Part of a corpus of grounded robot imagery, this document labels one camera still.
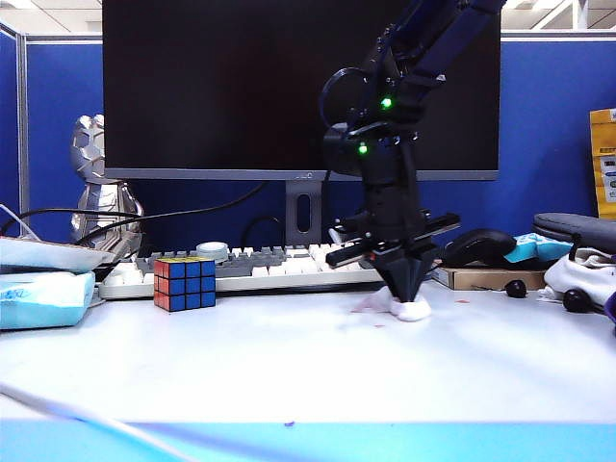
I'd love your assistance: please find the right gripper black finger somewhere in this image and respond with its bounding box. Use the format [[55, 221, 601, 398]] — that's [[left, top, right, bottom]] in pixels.
[[408, 248, 439, 304], [372, 249, 411, 304]]

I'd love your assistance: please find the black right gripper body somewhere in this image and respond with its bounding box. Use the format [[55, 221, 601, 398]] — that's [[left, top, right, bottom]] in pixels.
[[325, 180, 461, 269]]

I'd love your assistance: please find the white wet wipe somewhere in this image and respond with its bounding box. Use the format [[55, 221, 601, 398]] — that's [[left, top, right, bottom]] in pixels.
[[353, 287, 432, 322]]

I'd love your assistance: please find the light blue wet wipes pack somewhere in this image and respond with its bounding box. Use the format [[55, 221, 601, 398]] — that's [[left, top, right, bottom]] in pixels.
[[0, 271, 96, 331]]

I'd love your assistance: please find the flat brown cardboard box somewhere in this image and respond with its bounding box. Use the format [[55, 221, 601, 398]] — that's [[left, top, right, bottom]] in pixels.
[[430, 267, 548, 292]]

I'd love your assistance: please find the black computer mouse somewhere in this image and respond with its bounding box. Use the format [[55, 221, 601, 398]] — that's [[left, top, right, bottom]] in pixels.
[[441, 228, 519, 269]]

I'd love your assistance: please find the blue and white packet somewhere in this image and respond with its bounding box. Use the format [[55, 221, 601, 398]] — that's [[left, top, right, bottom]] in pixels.
[[503, 232, 577, 265]]

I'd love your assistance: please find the white and grey keyboard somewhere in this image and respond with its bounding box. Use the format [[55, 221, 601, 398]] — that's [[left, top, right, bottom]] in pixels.
[[98, 243, 386, 300]]

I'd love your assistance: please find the white cloth bag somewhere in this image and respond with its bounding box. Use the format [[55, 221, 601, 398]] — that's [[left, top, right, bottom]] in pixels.
[[538, 247, 616, 309]]

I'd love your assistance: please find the grey fabric pouch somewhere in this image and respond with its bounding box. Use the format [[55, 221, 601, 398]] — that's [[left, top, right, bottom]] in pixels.
[[532, 213, 616, 256]]

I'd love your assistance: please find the clear adhesive tape roll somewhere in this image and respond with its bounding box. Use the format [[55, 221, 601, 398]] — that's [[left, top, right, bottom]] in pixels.
[[195, 242, 229, 264]]

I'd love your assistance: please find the purple object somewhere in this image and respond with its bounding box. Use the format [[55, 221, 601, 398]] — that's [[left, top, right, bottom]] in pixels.
[[603, 291, 616, 336]]

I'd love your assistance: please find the black computer monitor with stand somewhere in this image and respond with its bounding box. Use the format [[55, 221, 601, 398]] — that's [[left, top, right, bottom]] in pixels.
[[101, 0, 501, 246]]

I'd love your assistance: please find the Rubik's cube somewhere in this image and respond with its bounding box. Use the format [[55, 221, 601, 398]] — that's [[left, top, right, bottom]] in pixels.
[[153, 257, 218, 313]]

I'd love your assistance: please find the yellow printed package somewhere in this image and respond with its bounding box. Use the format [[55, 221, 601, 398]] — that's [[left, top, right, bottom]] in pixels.
[[589, 108, 616, 220]]

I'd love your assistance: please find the silver faceted figurine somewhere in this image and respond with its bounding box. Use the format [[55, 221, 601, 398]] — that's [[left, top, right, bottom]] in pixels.
[[70, 114, 144, 256]]

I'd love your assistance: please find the looped black monitor cable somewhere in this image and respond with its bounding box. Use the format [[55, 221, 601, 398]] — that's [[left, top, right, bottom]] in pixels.
[[240, 215, 288, 249]]

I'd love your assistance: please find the long black cable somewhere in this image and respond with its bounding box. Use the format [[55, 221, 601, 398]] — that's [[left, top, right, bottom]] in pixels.
[[0, 181, 270, 237]]

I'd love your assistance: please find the black cable by figurine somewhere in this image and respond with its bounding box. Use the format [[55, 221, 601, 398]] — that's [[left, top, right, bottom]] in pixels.
[[76, 214, 144, 249]]

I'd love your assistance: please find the white charging cable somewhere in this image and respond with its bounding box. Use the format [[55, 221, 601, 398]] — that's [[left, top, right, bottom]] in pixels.
[[0, 203, 203, 462]]

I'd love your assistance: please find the aluminium partition post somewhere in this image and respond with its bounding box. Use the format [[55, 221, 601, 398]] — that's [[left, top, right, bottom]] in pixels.
[[16, 33, 30, 237]]

